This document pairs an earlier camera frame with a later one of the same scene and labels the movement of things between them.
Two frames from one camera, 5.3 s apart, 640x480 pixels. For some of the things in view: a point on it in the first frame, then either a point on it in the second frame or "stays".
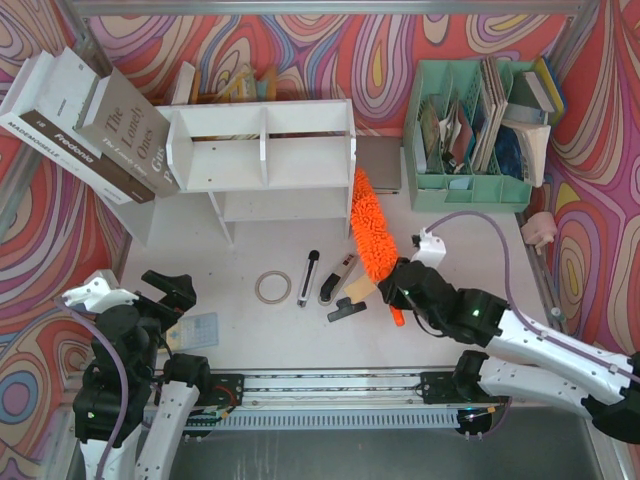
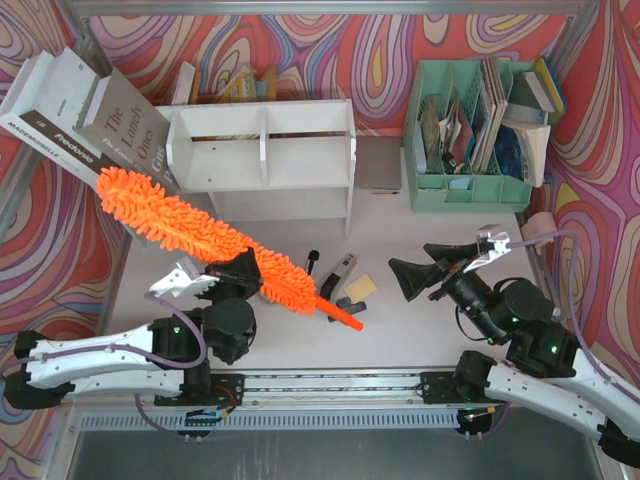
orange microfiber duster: x=372 y=235 -> x=160 y=218
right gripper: x=400 y=286 -> x=445 y=273
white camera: x=100 y=293 -> x=183 y=280
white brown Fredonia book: x=44 y=104 stays
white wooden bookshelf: x=267 y=162 stays
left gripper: x=163 y=298 -> x=230 y=276
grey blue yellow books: x=536 y=96 stays
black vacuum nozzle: x=346 y=307 stays
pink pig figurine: x=539 y=229 stays
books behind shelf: x=241 y=86 stays
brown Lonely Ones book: x=124 y=127 stays
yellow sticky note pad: x=359 y=288 stays
